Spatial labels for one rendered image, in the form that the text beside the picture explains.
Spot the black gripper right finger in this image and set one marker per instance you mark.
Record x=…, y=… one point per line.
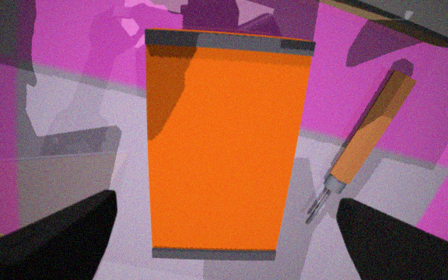
x=385, y=248

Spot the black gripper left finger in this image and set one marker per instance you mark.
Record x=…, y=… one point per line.
x=66, y=245

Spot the orange rectangular block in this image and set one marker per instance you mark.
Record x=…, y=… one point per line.
x=223, y=118

